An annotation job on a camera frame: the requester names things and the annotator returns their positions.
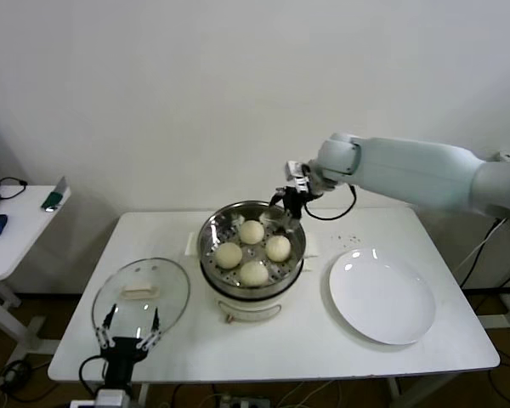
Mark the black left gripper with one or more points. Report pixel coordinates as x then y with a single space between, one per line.
121 350

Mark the stainless steel steamer basket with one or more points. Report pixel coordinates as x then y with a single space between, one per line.
208 246

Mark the black floor power adapter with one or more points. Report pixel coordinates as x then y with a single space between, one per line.
15 374

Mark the glass pot lid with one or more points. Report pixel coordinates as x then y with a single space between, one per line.
170 289

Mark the white floor power strip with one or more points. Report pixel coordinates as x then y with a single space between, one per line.
246 401

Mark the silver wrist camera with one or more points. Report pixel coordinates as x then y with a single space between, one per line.
293 172
110 399

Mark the green grey card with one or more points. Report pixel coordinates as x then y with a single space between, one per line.
53 200

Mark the cream electric cooker base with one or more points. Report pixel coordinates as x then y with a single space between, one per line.
246 308

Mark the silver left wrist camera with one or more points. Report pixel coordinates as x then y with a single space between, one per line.
110 399

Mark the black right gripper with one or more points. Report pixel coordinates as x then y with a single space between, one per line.
292 203

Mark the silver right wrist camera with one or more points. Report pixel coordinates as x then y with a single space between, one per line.
293 172

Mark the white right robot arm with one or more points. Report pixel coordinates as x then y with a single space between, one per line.
408 166

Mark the white steamed baozi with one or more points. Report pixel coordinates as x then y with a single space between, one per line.
278 248
251 232
253 273
228 255

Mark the white round plate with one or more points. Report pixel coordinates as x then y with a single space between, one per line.
378 297

